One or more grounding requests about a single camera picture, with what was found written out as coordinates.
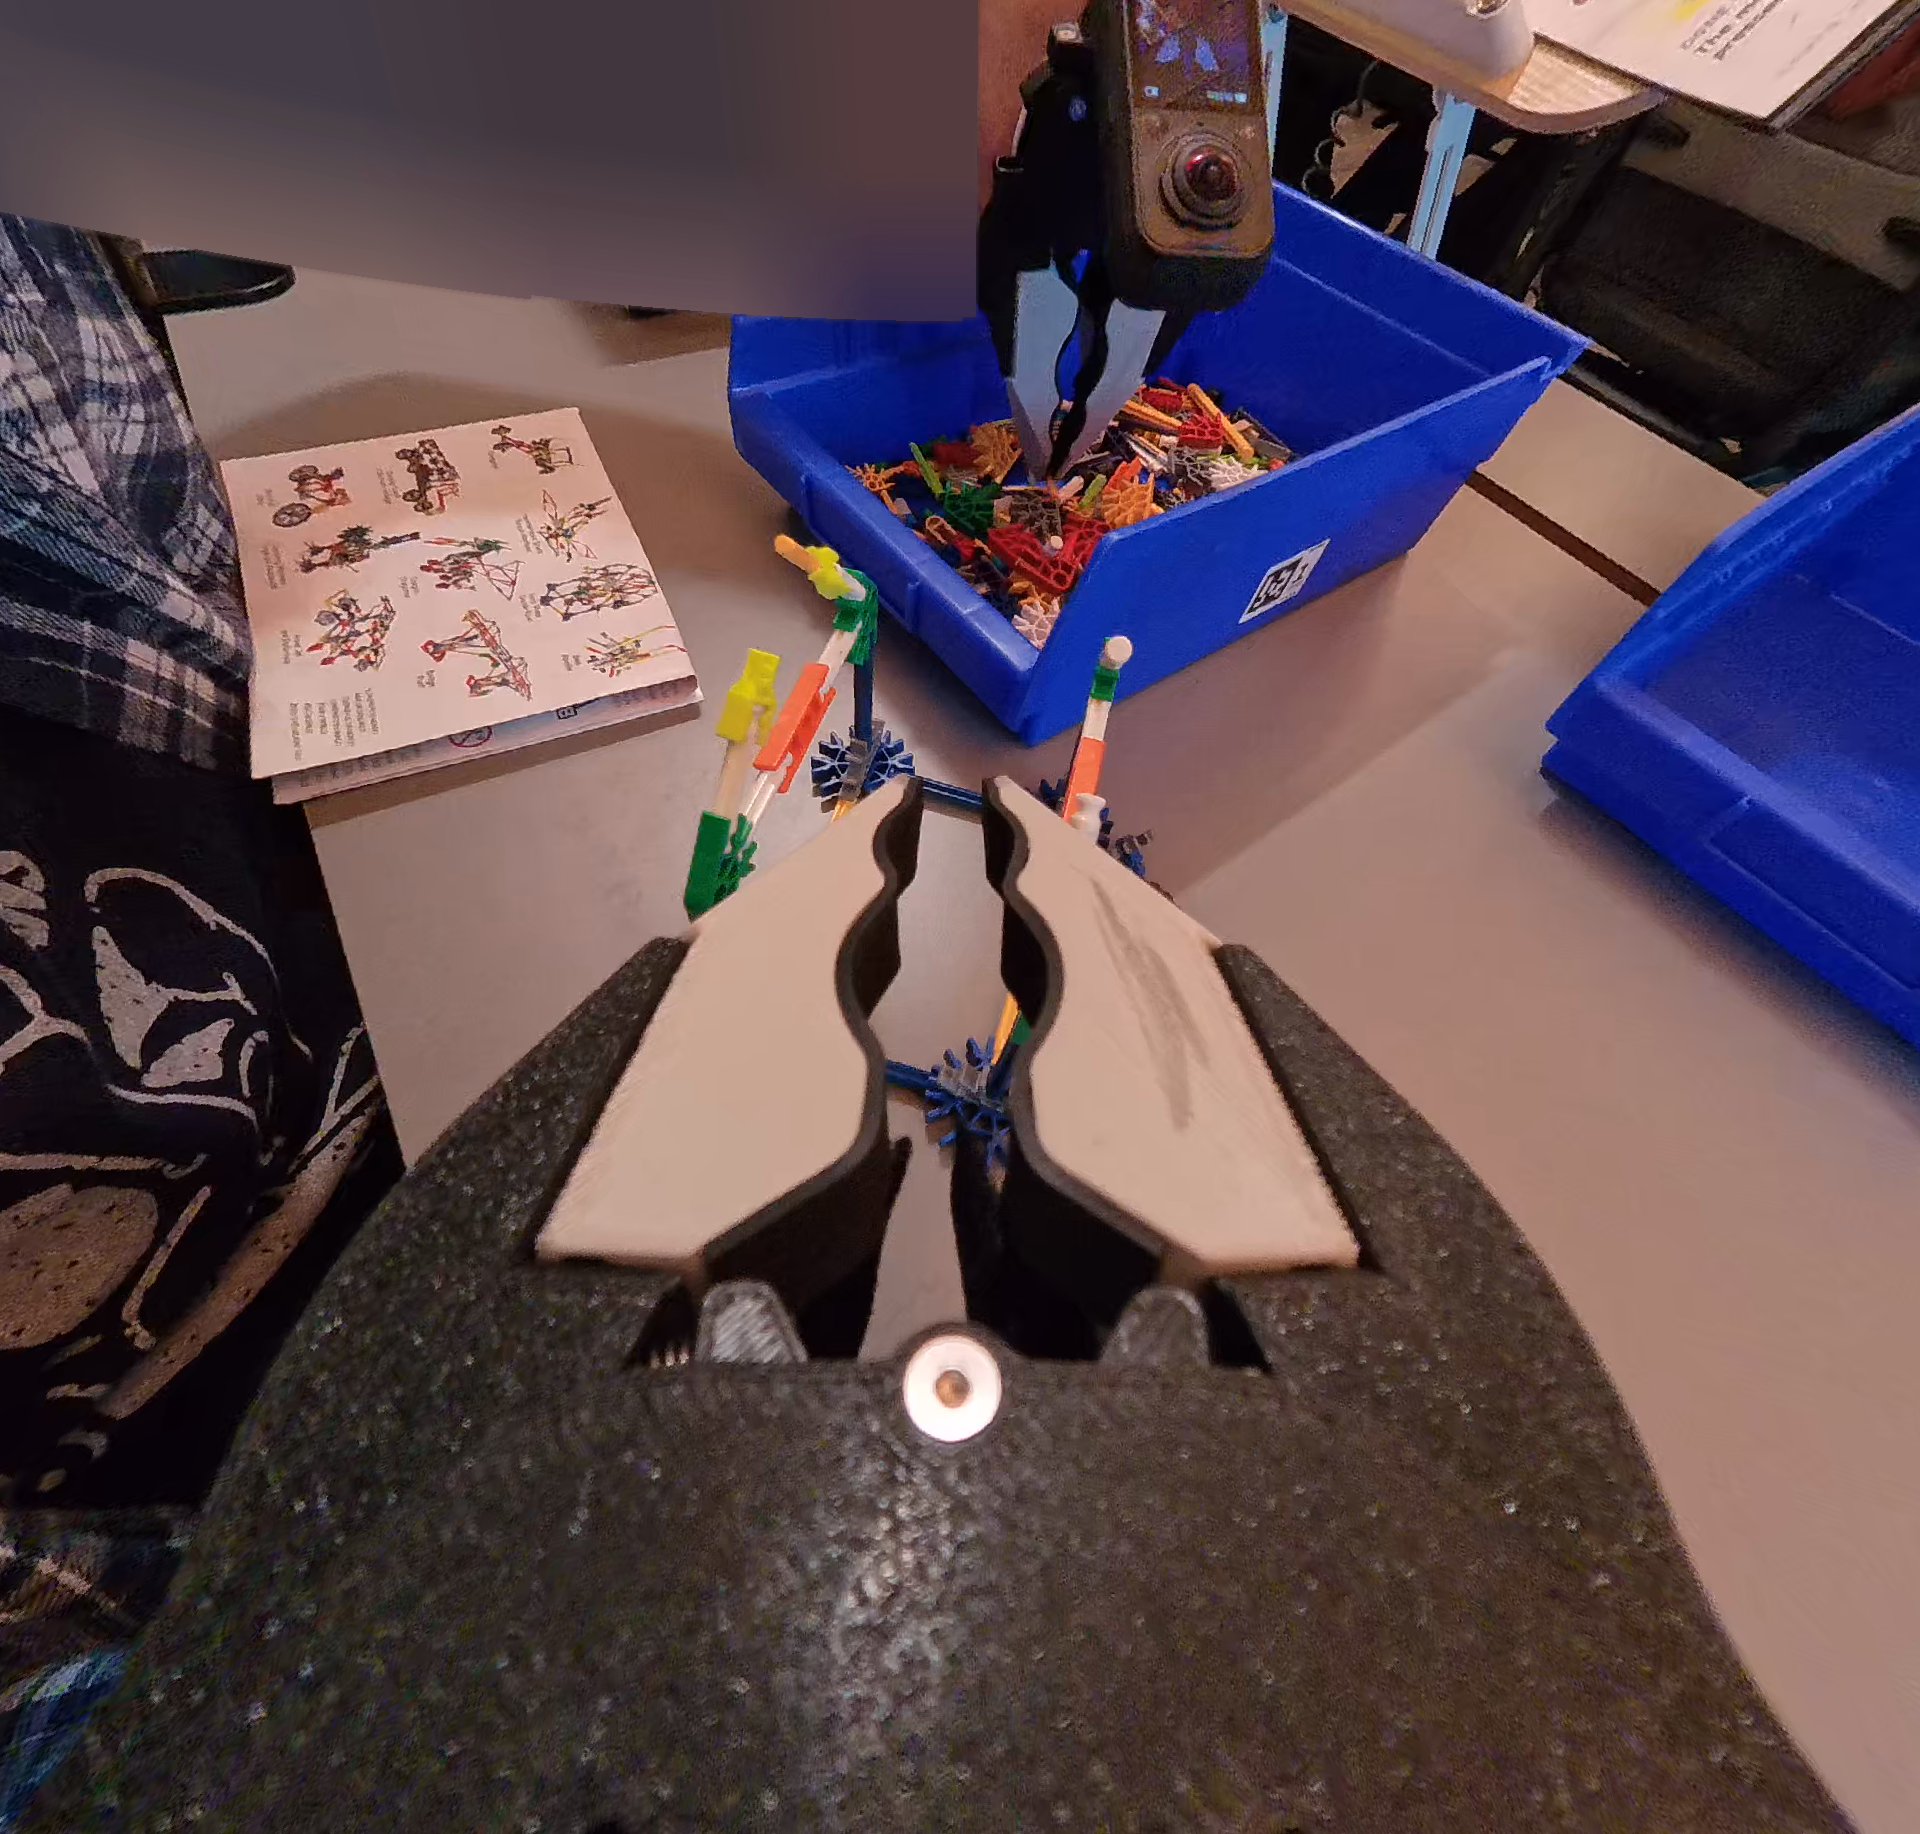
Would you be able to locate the black office chair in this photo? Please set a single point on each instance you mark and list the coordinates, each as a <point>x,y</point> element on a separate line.
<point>225,279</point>

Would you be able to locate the printed instruction sheet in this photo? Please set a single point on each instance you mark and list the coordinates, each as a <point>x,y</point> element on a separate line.
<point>1726,3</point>

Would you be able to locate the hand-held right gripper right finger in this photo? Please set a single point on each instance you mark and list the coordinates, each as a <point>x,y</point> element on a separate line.
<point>1170,1082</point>

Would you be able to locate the plaid flannel shirt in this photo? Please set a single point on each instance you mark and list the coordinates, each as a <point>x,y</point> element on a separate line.
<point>92,516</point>

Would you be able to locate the dark printed t-shirt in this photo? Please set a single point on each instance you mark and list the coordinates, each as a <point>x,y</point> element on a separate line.
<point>152,1040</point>

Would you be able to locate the pile of colourful toy pieces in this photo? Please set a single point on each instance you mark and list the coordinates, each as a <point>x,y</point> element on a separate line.
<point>1051,528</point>

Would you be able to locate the colourful rod and connector model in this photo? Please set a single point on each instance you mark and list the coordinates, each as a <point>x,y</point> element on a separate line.
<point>792,731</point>

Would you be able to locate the dark padded chair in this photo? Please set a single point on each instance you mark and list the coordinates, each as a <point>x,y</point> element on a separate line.
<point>1726,288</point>

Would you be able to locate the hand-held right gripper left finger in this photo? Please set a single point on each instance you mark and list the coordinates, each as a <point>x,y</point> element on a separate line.
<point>722,1082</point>

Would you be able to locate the white tilting side stand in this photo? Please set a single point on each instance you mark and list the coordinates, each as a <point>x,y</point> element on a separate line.
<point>1424,36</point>

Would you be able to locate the blue plastic bin with label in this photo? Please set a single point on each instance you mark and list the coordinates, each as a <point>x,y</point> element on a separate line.
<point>1202,590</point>

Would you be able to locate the empty blue plastic bin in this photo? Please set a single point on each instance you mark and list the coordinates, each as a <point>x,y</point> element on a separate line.
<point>1772,751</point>

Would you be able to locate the toy model picture booklet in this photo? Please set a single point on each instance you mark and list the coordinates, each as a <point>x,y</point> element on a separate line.
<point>449,590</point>

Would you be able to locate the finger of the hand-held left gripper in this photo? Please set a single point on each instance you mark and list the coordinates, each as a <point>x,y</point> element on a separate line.
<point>1138,356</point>
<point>1040,351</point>

